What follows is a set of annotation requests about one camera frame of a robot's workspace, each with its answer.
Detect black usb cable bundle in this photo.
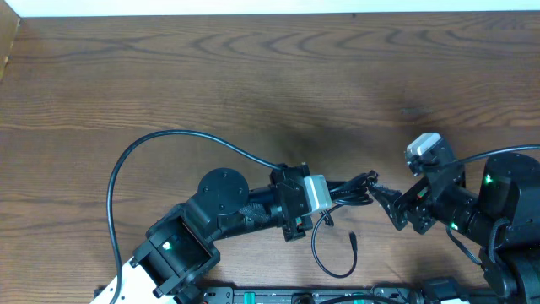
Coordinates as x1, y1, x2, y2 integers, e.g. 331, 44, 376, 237
310, 169, 380, 280

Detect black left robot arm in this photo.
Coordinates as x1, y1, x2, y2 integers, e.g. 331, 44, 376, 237
94, 165, 364, 303

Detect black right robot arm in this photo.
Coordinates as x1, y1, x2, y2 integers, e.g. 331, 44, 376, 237
368, 133, 539, 303

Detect wooden panel at left edge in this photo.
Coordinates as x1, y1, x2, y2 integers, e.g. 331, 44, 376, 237
0, 0, 20, 79

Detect black right camera cable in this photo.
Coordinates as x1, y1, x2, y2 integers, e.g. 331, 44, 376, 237
455, 144, 540, 166

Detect black camera cable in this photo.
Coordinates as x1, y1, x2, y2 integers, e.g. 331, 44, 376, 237
105, 129, 284, 304
455, 144, 540, 166

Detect black left camera cable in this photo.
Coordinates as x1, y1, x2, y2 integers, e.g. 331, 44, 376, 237
105, 129, 284, 304

